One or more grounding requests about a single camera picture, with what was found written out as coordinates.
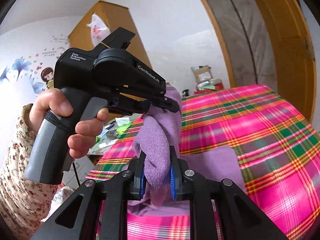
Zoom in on patterned side table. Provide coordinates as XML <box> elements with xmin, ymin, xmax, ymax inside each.
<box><xmin>88</xmin><ymin>114</ymin><xmax>140</xmax><ymax>155</ymax></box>

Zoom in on white plastic bag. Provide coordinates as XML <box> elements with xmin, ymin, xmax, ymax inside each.
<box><xmin>86</xmin><ymin>13</ymin><xmax>111</xmax><ymax>46</ymax></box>

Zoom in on brown cardboard box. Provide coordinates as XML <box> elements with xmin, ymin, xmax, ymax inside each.
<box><xmin>191</xmin><ymin>66</ymin><xmax>213</xmax><ymax>83</ymax></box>

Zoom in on pink plaid bed sheet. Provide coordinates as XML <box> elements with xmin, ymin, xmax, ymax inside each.
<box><xmin>88</xmin><ymin>85</ymin><xmax>319</xmax><ymax>239</ymax></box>

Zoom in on cartoon couple wall sticker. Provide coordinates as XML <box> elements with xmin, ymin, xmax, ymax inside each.
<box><xmin>41</xmin><ymin>67</ymin><xmax>54</xmax><ymax>89</ymax></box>

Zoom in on grey door curtain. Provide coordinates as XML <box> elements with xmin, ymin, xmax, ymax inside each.
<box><xmin>207</xmin><ymin>0</ymin><xmax>278</xmax><ymax>91</ymax></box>

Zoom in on person's left forearm sleeve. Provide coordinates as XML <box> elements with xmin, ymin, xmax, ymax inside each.
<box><xmin>1</xmin><ymin>104</ymin><xmax>58</xmax><ymax>239</ymax></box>

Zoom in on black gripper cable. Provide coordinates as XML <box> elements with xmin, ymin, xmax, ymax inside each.
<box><xmin>72</xmin><ymin>162</ymin><xmax>81</xmax><ymax>188</ymax></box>

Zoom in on purple fleece garment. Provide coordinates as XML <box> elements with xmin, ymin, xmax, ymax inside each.
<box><xmin>126</xmin><ymin>86</ymin><xmax>247</xmax><ymax>217</ymax></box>

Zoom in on wooden door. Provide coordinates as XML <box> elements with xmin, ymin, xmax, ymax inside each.
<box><xmin>246</xmin><ymin>0</ymin><xmax>318</xmax><ymax>122</ymax></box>

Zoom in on green tissue pack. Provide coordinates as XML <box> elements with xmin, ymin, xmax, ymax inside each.
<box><xmin>115</xmin><ymin>116</ymin><xmax>132</xmax><ymax>135</ymax></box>

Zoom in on person's left hand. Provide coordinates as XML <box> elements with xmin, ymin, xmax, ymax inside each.
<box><xmin>28</xmin><ymin>87</ymin><xmax>110</xmax><ymax>159</ymax></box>

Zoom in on black spray bottle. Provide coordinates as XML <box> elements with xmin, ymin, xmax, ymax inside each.
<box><xmin>182</xmin><ymin>89</ymin><xmax>189</xmax><ymax>98</ymax></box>

